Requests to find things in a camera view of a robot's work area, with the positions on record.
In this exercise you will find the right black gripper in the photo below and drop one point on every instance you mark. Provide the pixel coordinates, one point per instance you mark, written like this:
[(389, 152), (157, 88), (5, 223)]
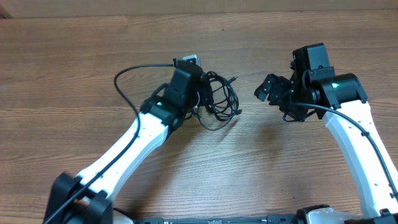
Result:
[(275, 98)]

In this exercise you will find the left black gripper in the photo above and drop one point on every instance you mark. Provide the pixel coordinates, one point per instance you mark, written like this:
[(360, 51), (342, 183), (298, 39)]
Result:
[(208, 98)]

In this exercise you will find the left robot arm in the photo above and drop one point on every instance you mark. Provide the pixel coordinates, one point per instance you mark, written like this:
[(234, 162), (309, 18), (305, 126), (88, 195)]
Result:
[(89, 196)]

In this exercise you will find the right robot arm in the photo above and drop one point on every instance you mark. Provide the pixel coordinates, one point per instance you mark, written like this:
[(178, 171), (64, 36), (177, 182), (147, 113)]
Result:
[(342, 103)]

